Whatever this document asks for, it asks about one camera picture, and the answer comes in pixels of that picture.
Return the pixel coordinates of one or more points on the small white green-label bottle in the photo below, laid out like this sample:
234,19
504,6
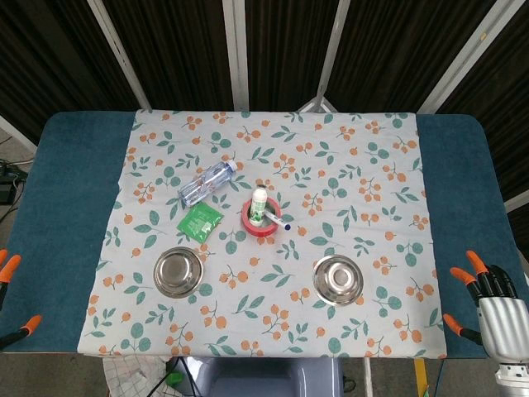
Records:
258,204

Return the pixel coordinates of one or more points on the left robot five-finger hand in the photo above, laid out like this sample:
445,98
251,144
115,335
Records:
32,322

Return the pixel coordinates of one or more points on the small green object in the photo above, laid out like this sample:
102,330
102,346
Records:
175,377

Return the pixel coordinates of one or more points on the dark folding screen white frame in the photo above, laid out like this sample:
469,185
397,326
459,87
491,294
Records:
177,49

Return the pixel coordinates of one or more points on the floral print tablecloth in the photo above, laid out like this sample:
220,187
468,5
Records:
268,289

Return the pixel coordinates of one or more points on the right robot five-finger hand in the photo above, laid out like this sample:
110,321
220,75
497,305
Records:
504,326

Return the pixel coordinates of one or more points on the red tape roll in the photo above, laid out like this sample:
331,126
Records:
258,232

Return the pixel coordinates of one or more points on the stainless steel metal bowl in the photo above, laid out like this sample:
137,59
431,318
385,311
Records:
339,280
178,271

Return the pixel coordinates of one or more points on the white metal screen foot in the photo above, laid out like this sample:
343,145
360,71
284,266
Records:
316,103

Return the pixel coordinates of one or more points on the clear plastic water bottle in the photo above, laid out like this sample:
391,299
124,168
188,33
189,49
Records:
204,184

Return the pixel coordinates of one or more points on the blue towel table cover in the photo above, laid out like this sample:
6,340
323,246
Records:
66,186

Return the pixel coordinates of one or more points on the white marker blue cap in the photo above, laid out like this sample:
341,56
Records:
277,221

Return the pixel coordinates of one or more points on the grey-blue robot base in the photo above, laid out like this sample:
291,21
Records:
256,378

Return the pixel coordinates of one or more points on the black power box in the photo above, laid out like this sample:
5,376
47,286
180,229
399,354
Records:
5,192

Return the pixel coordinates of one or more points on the green foil sachet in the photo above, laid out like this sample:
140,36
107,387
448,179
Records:
199,222

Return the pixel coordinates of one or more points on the white mesh fabric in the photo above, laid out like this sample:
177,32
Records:
124,376

